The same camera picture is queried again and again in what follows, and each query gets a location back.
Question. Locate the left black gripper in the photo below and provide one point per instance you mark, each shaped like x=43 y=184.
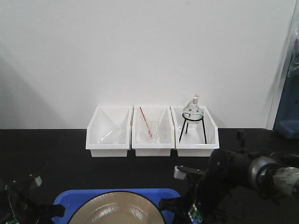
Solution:
x=16 y=206

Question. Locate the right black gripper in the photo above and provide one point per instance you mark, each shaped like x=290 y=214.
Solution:
x=226 y=170

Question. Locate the blue plastic tray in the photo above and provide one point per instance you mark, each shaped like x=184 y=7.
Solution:
x=73 y=199

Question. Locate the beige plate with black rim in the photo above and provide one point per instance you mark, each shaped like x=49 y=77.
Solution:
x=119 y=207

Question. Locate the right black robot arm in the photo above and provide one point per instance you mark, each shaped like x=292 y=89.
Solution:
x=271 y=179

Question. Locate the middle white plastic bin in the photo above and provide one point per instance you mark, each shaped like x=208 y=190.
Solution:
x=166 y=136

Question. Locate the white plastic bin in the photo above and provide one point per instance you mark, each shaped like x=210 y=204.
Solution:
x=194 y=140
x=105 y=119
x=166 y=136

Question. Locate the right white plastic bin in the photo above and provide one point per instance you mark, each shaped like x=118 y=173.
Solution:
x=194 y=140

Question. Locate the red glass stirring rod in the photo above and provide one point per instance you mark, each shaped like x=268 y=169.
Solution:
x=146 y=123

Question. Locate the clear glass beaker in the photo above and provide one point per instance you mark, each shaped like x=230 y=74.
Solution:
x=152 y=120

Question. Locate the glass alcohol lamp flask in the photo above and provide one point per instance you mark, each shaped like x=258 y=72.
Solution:
x=192 y=112

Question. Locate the clear glassware in left bin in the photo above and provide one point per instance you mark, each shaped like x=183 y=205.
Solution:
x=115 y=136

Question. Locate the left white plastic bin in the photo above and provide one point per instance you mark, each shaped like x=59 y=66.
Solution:
x=105 y=119

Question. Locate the blue machine at right edge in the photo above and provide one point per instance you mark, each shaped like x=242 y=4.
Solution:
x=287 y=118

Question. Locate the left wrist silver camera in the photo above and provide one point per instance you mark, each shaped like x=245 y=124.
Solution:
x=35 y=182

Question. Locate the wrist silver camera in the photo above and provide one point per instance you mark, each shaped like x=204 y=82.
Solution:
x=180 y=172
x=35 y=182

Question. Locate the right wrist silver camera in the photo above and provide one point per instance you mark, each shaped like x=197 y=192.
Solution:
x=180 y=172

